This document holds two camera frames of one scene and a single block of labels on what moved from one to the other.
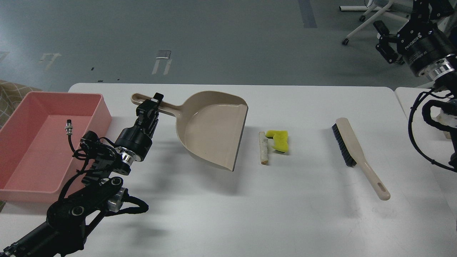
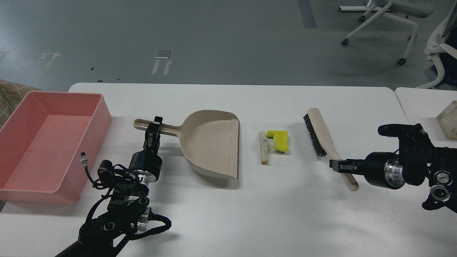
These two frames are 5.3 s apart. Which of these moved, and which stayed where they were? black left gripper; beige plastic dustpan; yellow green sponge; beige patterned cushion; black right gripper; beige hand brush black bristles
Moved: black right gripper; beige hand brush black bristles; black left gripper; beige plastic dustpan
Stayed: yellow green sponge; beige patterned cushion
